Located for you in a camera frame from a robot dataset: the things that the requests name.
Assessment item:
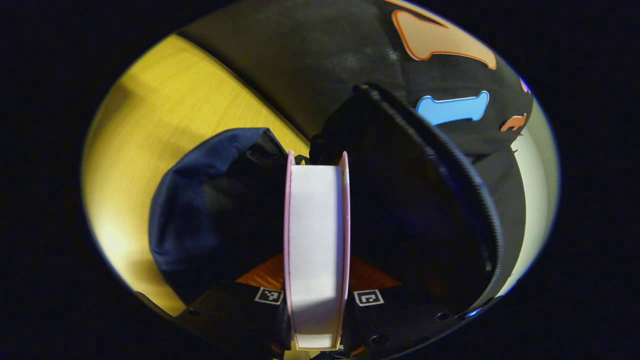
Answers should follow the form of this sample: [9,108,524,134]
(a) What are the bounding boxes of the blue schoolbag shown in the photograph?
[148,82,503,311]

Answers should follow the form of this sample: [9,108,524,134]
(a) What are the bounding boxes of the pink cover book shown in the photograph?
[283,150,351,352]

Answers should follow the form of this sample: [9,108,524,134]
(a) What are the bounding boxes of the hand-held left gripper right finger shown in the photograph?
[342,255,466,356]

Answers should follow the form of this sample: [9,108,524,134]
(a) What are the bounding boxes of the black backdrop cloth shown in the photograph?
[177,0,536,301]

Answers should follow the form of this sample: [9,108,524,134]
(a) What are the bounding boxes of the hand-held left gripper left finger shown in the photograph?
[175,252,293,353]

